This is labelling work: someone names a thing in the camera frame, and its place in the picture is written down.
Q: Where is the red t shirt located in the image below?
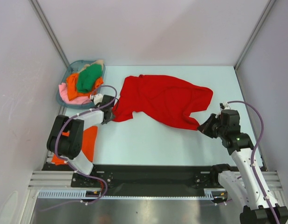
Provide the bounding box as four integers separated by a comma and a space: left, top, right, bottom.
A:
113, 75, 213, 131

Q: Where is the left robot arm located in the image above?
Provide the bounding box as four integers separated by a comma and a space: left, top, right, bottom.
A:
47, 94, 116, 187

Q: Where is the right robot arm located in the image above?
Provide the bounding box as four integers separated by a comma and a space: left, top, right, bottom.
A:
198, 109, 288, 224

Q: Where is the folded orange t shirt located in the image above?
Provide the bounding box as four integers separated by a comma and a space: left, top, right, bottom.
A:
52, 126, 98, 165

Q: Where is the green garment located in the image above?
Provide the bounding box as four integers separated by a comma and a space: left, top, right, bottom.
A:
76, 64, 103, 93

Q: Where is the orange garment in basket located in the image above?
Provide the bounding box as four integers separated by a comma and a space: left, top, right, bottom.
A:
66, 73, 103, 104

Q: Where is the pink garment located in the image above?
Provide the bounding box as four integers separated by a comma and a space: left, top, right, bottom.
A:
59, 83, 91, 105

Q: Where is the beige garment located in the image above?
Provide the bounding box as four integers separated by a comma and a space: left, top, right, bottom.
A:
78, 59, 104, 73

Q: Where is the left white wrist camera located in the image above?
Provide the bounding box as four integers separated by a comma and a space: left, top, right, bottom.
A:
89, 93, 103, 105

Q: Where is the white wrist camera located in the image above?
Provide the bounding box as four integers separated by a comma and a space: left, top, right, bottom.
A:
89, 93, 103, 105
219, 101, 231, 111

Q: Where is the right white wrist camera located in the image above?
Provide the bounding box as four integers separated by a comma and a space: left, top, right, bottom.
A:
219, 101, 231, 111

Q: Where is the white slotted cable duct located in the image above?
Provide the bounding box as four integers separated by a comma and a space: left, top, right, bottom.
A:
37, 189, 227, 200

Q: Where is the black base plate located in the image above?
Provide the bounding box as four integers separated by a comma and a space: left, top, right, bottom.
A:
41, 163, 267, 198

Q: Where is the right aluminium corner post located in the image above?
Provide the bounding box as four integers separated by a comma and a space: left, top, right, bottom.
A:
234, 0, 278, 71

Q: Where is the aluminium corner post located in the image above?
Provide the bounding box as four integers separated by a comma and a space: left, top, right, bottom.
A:
234, 0, 278, 71
28, 0, 70, 68

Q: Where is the left aluminium corner post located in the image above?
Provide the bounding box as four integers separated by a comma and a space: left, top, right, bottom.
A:
28, 0, 70, 68

